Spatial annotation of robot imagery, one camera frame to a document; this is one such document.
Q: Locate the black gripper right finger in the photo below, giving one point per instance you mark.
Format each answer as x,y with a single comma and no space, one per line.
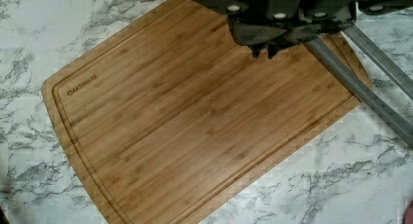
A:
304,34

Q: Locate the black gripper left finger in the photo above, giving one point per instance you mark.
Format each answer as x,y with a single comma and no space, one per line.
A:
256,37

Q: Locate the bamboo cutting board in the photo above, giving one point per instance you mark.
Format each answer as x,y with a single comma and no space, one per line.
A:
168,119

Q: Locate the red object at corner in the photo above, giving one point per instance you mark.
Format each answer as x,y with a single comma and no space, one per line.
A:
408,215

